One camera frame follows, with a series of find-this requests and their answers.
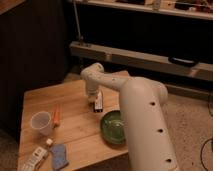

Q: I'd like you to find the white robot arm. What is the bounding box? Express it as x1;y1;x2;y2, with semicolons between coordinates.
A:
81;63;180;171

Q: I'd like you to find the green bowl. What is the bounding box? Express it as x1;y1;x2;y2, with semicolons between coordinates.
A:
100;110;126;145

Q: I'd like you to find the vertical metal pole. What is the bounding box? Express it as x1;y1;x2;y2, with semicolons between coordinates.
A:
73;0;83;45

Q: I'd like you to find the orange marker pen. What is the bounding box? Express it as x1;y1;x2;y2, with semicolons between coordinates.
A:
53;106;60;127

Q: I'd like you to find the clear plastic cup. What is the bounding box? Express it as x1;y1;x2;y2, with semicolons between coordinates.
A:
30;111;53;136

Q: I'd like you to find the small white cube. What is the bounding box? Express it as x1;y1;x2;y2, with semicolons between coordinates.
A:
46;139;53;146

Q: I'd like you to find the blue cloth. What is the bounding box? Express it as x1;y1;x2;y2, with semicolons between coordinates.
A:
50;144;69;171

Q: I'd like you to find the grey metal rail beam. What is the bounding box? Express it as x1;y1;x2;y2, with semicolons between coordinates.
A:
69;41;213;82

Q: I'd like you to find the black handle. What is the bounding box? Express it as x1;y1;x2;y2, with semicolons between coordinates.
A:
168;57;199;67

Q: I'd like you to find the black floor cable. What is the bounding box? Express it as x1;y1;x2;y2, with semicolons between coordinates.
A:
199;94;213;171

